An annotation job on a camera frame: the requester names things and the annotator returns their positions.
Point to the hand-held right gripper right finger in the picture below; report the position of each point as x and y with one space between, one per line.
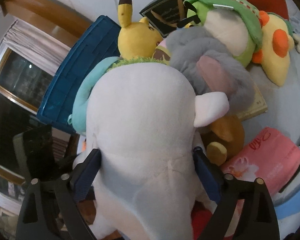
207 177

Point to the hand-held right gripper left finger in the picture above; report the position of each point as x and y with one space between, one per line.
86 177

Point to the white animal plush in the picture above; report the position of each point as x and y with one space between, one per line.
140 130

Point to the blue plastic crate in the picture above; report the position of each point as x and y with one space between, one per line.
70 75

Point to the red dress pink pig plush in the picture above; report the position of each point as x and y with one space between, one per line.
202 220

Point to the brown bear plush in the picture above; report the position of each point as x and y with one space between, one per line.
230 132

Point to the pink floral towel pack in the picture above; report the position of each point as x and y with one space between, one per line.
265 160

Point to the teal neck pillow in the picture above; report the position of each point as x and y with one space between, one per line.
80 105

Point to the gold framed window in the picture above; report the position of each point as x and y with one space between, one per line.
22 80

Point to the beige hardcover book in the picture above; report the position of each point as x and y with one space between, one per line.
257 105

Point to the light blue plastic item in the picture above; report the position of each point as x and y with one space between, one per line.
292 205

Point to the white curtain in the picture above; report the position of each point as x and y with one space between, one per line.
35 42

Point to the green fuzzy cloth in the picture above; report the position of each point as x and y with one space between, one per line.
130 62

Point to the grey long eared plush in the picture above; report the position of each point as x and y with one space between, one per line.
190 45

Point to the yellow plush with orange spots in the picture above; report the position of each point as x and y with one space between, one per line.
277 60

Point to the yellow mouse plush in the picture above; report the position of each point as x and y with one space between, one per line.
137 40

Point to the green frog hat plush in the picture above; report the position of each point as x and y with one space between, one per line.
227 30

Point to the dark framed box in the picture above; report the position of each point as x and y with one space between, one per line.
165 12

